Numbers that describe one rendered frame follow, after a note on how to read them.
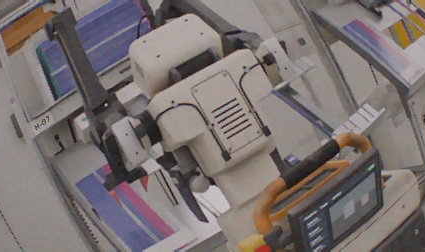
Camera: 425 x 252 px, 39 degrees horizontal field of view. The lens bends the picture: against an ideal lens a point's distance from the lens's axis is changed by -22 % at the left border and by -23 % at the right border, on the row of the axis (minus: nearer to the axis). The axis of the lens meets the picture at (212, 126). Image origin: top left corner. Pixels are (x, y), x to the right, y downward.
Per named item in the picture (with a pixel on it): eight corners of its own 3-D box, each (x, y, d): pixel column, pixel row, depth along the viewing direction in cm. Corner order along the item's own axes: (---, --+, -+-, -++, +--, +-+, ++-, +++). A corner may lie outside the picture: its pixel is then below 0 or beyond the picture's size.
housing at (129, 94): (185, 96, 301) (182, 69, 291) (88, 155, 282) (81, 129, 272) (173, 86, 306) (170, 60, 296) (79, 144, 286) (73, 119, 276)
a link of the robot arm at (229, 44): (159, -15, 225) (185, -19, 231) (153, 17, 233) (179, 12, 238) (236, 44, 197) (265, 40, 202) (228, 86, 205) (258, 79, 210)
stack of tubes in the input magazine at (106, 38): (159, 37, 290) (133, -12, 287) (59, 98, 270) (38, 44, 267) (149, 44, 302) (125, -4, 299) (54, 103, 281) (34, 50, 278)
